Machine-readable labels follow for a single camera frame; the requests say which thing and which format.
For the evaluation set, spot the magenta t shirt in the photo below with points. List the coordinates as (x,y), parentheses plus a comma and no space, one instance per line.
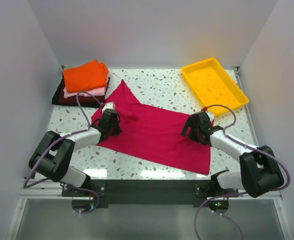
(154,134)

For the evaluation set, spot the maroon folded t shirt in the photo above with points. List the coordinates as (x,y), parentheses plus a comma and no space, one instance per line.
(85,100)

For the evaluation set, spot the yellow plastic tray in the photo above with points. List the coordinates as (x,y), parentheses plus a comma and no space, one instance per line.
(211,84)

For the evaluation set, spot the black folded t shirt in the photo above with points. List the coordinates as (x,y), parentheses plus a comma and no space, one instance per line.
(85,101)

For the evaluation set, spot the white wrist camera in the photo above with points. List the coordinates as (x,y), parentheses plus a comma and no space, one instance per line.
(210,115)
(109,106)

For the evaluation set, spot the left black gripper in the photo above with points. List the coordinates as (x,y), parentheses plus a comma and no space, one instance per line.
(118,130)

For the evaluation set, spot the aluminium frame rail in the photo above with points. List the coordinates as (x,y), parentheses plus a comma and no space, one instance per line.
(53,190)

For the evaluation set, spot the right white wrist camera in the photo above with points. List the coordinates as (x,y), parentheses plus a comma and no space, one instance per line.
(210,115)

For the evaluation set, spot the orange folded t shirt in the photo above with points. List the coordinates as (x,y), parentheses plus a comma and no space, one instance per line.
(89,76)

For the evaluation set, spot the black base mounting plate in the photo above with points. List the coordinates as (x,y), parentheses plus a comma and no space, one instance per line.
(144,192)

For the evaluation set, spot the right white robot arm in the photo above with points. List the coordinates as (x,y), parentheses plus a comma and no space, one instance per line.
(259,171)

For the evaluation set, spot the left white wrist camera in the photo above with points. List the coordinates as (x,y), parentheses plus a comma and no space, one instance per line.
(109,106)

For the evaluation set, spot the pink folded t shirt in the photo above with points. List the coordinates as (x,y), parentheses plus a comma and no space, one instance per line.
(97,92)

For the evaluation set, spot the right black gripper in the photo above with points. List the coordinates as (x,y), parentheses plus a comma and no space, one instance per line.
(189,123)

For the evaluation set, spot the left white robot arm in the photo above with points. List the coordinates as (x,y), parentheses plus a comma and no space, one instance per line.
(53,154)

